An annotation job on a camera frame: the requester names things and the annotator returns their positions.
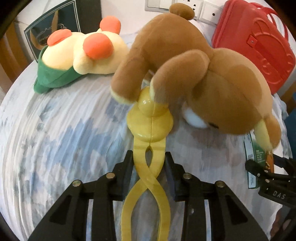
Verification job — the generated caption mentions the green white small box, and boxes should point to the green white small box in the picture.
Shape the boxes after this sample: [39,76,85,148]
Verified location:
[244,131,274,193]

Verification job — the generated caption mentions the yellow plastic toy tongs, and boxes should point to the yellow plastic toy tongs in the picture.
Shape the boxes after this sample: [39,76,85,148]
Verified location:
[121,86,174,240]

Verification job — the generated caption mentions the blue plastic storage crate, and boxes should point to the blue plastic storage crate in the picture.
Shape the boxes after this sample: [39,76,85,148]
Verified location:
[284,109,296,160]

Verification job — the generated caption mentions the brown teddy bear plush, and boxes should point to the brown teddy bear plush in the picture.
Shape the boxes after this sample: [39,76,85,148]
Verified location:
[111,11,281,151]

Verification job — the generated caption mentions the red plastic toy case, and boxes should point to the red plastic toy case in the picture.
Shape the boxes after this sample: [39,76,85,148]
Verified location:
[212,1,295,94]

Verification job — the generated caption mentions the yellow orange plush green hat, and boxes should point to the yellow orange plush green hat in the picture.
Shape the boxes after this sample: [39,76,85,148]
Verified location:
[34,16,129,94]

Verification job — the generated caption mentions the white wall socket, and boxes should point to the white wall socket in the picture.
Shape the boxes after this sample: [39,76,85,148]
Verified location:
[145,0,223,26]

